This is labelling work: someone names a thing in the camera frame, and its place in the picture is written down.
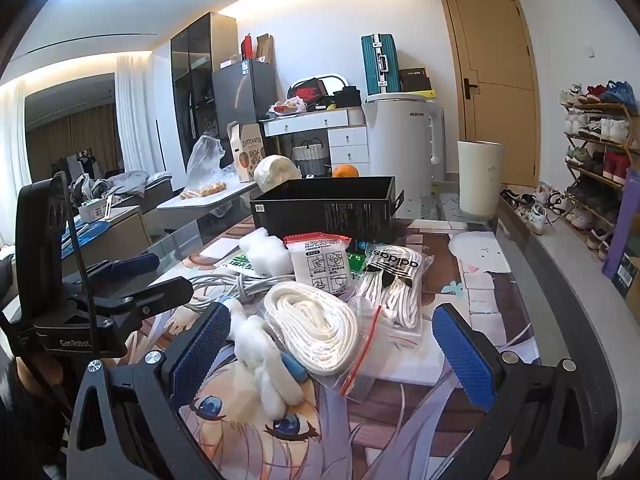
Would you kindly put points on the bagged red snacks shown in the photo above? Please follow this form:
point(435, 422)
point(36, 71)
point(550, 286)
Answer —
point(287, 107)

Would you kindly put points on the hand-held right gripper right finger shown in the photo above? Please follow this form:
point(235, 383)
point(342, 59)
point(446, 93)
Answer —
point(465, 360)

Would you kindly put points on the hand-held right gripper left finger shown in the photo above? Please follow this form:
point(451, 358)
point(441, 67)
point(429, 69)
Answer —
point(200, 347)

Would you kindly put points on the black bag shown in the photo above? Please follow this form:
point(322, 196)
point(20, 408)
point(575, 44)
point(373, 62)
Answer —
point(347, 99)

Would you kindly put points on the bagged shoelaces with black logo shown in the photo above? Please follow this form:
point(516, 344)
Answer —
point(395, 280)

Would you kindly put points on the white rounded mirror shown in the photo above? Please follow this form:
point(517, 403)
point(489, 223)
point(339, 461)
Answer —
point(336, 81)

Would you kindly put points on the teal suitcase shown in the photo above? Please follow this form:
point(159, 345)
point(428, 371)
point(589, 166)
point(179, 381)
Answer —
point(380, 65)

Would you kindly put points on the black cardboard box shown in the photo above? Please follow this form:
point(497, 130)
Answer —
point(325, 210)

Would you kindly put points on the dark gift box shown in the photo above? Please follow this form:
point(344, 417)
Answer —
point(414, 79)

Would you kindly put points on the metal shoe rack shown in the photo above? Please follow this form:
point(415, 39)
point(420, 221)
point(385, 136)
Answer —
point(620, 145)

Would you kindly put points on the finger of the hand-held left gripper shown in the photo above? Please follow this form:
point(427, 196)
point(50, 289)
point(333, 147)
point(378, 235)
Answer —
point(165, 290)
point(135, 264)

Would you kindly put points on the white trash bin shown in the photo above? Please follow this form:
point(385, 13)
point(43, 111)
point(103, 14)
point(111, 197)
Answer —
point(480, 180)

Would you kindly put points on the clear plastic food bag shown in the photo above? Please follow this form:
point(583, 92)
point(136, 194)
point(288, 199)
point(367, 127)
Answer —
point(205, 165)

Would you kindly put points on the white electric kettle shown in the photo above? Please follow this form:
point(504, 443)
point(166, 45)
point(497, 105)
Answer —
point(400, 145)

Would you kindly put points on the pile of white sneakers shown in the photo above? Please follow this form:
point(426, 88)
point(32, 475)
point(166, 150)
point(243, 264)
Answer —
point(540, 207)

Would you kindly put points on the purple box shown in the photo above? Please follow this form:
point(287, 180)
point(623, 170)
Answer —
point(625, 240)

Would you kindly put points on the red box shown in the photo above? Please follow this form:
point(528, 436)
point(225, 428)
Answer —
point(247, 47)

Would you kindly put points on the green white packet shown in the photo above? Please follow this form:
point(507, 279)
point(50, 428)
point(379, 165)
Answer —
point(357, 260)
point(235, 264)

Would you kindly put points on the white blue plush toy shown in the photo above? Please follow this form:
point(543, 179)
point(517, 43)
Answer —
point(260, 360)

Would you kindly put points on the dark glass cabinet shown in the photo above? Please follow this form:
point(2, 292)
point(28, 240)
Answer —
point(192, 60)

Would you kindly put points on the wicker basket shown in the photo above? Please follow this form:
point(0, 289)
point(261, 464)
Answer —
point(310, 157)

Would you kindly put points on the grey clothes pile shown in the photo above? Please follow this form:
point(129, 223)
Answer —
point(120, 182)

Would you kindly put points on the white foam block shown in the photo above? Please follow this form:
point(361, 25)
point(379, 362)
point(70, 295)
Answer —
point(265, 255)

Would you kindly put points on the printed cardboard fruit box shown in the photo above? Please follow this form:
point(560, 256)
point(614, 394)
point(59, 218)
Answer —
point(247, 152)

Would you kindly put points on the shoe rack with shoes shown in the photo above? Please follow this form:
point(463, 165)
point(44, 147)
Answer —
point(600, 130)

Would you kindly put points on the pale round cabbage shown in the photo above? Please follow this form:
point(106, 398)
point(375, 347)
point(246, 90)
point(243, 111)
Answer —
point(277, 172)

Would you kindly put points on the red black shoebox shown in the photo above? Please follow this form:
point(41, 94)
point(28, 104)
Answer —
point(306, 91)

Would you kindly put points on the red white mask packet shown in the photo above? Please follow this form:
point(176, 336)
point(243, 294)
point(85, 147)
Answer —
point(315, 265)

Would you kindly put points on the beige low cabinet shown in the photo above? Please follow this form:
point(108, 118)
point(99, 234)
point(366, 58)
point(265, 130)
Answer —
point(130, 230)

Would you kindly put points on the white curtain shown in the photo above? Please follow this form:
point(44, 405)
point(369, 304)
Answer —
point(137, 110)

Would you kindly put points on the wooden door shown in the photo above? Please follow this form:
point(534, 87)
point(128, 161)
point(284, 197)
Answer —
point(495, 85)

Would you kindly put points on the white desk with drawers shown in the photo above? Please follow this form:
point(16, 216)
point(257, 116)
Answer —
point(345, 140)

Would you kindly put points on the orange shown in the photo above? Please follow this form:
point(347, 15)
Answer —
point(346, 171)

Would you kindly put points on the anime printed table mat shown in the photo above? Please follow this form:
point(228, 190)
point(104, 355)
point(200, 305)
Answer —
point(475, 285)

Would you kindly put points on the grey side table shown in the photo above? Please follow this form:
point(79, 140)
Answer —
point(210, 199)

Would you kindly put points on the grey fridge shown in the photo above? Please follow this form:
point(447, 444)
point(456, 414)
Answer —
point(245, 92)

